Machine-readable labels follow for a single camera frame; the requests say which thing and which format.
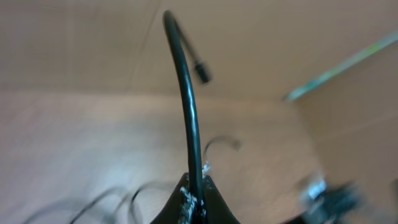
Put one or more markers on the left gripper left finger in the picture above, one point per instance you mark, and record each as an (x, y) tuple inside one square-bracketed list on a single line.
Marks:
[(180, 207)]

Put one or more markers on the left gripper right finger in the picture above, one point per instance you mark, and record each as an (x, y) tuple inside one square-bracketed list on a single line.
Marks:
[(216, 210)]

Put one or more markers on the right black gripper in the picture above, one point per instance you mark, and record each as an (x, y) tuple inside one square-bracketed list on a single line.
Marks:
[(323, 203)]

